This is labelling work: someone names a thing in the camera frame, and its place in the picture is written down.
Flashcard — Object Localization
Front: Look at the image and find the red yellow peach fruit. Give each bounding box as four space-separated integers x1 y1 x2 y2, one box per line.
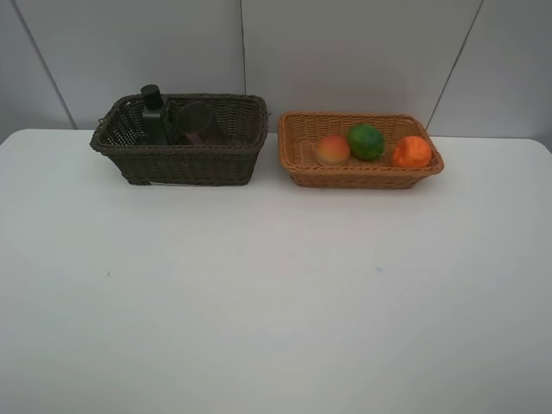
315 135 350 166

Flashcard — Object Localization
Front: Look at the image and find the green mango fruit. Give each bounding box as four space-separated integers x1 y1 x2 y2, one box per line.
347 124 385 161

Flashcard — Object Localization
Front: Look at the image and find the translucent purple plastic cup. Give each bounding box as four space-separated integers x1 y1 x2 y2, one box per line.
175 101 226 146

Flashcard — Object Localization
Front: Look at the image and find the dark green pump bottle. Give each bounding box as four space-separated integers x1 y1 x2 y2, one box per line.
141 84 178 146

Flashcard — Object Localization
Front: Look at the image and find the orange tangerine fruit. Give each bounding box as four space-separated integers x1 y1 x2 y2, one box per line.
392 136 432 168

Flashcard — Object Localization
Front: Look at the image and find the light orange wicker basket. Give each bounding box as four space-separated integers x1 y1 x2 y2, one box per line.
278 111 444 190

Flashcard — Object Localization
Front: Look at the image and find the dark brown wicker basket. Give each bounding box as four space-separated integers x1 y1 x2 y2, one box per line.
91 93 268 186

